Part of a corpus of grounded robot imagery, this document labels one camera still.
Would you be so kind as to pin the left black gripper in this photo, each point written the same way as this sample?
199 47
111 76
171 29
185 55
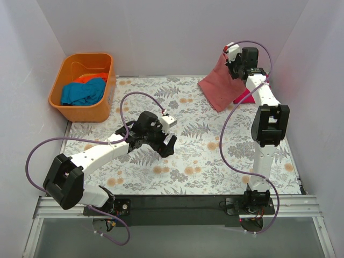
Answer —
160 142

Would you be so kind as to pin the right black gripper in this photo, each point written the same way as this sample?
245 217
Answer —
234 65

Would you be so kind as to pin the dusty pink t shirt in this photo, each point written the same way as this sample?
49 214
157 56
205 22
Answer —
219 88

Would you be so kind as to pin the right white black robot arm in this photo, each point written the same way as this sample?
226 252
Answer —
267 131

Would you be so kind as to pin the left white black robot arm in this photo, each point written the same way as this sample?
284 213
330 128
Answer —
65 181

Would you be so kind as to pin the folded magenta t shirt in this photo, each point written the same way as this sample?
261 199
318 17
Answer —
246 98

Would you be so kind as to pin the floral patterned table mat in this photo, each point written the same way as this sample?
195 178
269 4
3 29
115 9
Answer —
214 151

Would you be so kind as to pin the blue t shirt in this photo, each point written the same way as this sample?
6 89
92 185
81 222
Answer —
83 94

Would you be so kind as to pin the orange t shirt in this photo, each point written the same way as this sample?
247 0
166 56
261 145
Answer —
87 77

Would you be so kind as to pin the orange plastic basket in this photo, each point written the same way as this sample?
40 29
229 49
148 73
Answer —
79 65

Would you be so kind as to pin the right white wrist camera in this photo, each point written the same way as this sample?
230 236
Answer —
230 52

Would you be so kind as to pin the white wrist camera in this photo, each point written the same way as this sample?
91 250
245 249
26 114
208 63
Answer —
167 121
230 52

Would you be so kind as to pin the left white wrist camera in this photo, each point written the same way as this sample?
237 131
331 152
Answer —
167 121

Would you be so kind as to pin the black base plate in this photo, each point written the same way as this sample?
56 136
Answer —
176 210

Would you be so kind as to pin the aluminium frame rail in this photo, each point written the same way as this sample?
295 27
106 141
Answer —
56 232

